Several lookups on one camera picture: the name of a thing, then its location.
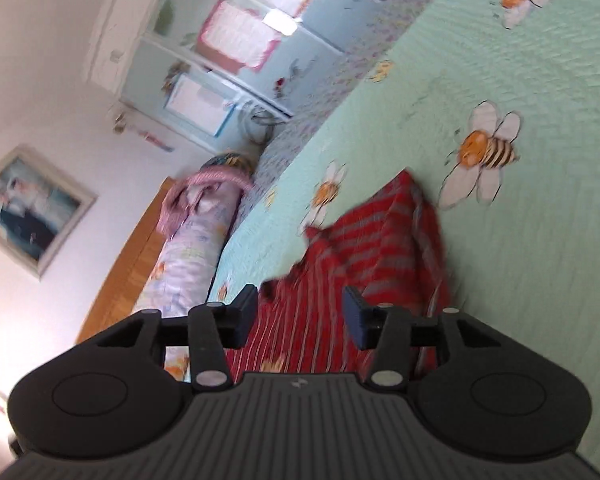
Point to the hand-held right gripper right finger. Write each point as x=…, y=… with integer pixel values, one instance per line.
x=352, y=320

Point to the pink patterned garment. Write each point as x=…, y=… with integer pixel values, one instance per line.
x=205, y=180

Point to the blue notice poster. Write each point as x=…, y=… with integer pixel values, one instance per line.
x=200, y=102

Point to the brass wall lamp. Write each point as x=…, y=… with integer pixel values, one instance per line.
x=119, y=121

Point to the green quilted bee bedspread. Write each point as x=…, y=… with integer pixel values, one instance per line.
x=530, y=260

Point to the green yellow patterned cloth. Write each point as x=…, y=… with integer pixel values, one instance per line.
x=230, y=162

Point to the sliding door wardrobe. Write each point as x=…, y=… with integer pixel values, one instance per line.
x=305, y=45

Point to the red hanging ornament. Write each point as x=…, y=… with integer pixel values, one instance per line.
x=155, y=141

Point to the floral rolled duvet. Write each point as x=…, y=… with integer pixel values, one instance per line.
x=190, y=260

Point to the red plaid dress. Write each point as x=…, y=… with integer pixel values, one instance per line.
x=380, y=240

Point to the framed wall picture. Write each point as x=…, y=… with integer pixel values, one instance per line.
x=30, y=210

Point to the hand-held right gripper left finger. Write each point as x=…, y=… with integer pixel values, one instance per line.
x=245, y=317

